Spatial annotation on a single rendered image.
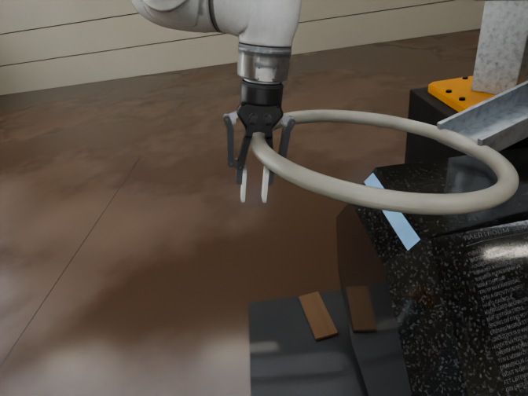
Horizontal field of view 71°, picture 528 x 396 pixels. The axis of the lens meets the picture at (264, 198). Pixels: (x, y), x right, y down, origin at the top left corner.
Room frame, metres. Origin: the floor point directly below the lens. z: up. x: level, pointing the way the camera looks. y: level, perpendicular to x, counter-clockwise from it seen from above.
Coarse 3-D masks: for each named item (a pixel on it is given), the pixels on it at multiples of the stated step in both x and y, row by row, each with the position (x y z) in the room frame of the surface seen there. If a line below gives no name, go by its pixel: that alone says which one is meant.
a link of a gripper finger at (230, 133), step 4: (224, 116) 0.64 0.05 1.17; (228, 116) 0.64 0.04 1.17; (224, 120) 0.64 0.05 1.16; (228, 120) 0.64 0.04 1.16; (228, 124) 0.64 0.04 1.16; (232, 124) 0.64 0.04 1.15; (228, 128) 0.64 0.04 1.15; (232, 128) 0.64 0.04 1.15; (228, 132) 0.64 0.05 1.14; (232, 132) 0.64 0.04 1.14; (228, 136) 0.64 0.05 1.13; (232, 136) 0.64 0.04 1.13; (228, 140) 0.64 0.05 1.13; (232, 140) 0.64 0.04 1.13; (228, 144) 0.64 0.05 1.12; (232, 144) 0.64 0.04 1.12; (228, 148) 0.64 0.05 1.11; (232, 148) 0.64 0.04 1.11; (228, 152) 0.63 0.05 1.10; (232, 152) 0.64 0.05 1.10; (228, 156) 0.63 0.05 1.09; (232, 156) 0.63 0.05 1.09; (228, 160) 0.63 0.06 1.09; (232, 160) 0.63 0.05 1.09; (228, 164) 0.63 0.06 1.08; (232, 164) 0.63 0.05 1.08
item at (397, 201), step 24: (312, 120) 0.85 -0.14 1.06; (336, 120) 0.87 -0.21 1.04; (360, 120) 0.86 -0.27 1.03; (384, 120) 0.84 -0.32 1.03; (408, 120) 0.82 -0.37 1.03; (264, 144) 0.60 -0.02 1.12; (456, 144) 0.71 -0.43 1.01; (288, 168) 0.51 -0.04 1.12; (504, 168) 0.54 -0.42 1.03; (336, 192) 0.44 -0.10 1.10; (360, 192) 0.43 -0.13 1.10; (384, 192) 0.43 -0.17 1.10; (408, 192) 0.42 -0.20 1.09; (480, 192) 0.43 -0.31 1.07; (504, 192) 0.44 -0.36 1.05
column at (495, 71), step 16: (496, 16) 1.56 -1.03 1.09; (512, 16) 1.50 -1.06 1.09; (480, 32) 1.61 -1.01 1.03; (496, 32) 1.55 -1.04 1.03; (512, 32) 1.49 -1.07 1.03; (480, 48) 1.60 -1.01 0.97; (496, 48) 1.54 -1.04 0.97; (512, 48) 1.48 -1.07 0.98; (480, 64) 1.59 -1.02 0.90; (496, 64) 1.53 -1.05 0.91; (512, 64) 1.47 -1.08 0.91; (480, 80) 1.58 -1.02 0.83; (496, 80) 1.52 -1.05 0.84; (512, 80) 1.46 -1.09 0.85
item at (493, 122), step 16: (496, 96) 0.81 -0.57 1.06; (512, 96) 0.82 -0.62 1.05; (464, 112) 0.78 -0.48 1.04; (480, 112) 0.79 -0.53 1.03; (496, 112) 0.81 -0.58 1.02; (512, 112) 0.79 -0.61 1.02; (448, 128) 0.76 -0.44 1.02; (464, 128) 0.78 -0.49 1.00; (480, 128) 0.76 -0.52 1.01; (496, 128) 0.75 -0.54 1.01; (512, 128) 0.67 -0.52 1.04; (480, 144) 0.66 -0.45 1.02; (496, 144) 0.66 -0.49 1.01; (512, 144) 0.68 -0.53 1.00
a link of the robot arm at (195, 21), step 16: (144, 0) 0.66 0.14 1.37; (160, 0) 0.64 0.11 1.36; (176, 0) 0.64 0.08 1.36; (192, 0) 0.65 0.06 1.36; (208, 0) 0.65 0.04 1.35; (144, 16) 0.72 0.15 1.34; (160, 16) 0.67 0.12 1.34; (176, 16) 0.66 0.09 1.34; (192, 16) 0.66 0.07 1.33; (208, 16) 0.66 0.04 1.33; (208, 32) 0.70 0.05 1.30
